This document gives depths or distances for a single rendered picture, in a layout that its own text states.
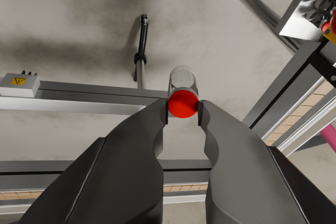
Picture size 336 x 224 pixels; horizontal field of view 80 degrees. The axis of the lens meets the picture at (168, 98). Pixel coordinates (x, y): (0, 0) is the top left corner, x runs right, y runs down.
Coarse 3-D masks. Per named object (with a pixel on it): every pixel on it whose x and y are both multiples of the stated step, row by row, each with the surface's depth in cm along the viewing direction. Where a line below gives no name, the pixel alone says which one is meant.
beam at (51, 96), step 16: (0, 80) 88; (0, 96) 82; (16, 96) 84; (48, 96) 88; (64, 96) 90; (80, 96) 92; (96, 96) 94; (112, 96) 97; (128, 96) 99; (144, 96) 102; (160, 96) 104; (80, 112) 95; (96, 112) 96; (112, 112) 98; (128, 112) 100
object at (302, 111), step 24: (312, 48) 43; (288, 72) 49; (312, 72) 43; (264, 96) 56; (288, 96) 48; (312, 96) 46; (264, 120) 56; (288, 120) 52; (312, 120) 54; (288, 144) 61
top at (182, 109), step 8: (176, 96) 13; (184, 96) 13; (192, 96) 13; (168, 104) 13; (176, 104) 13; (184, 104) 13; (192, 104) 13; (176, 112) 13; (184, 112) 13; (192, 112) 13
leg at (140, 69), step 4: (136, 60) 127; (140, 60) 125; (136, 64) 124; (140, 64) 122; (136, 68) 122; (140, 68) 119; (144, 68) 122; (140, 72) 117; (144, 72) 119; (140, 76) 114; (144, 76) 116; (140, 80) 112; (144, 80) 113; (140, 84) 110; (144, 84) 111; (140, 88) 108; (144, 88) 108; (140, 108) 98
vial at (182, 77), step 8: (176, 72) 15; (184, 72) 15; (192, 72) 16; (176, 80) 14; (184, 80) 14; (192, 80) 14; (168, 88) 14; (176, 88) 13; (184, 88) 13; (192, 88) 14; (168, 96) 14
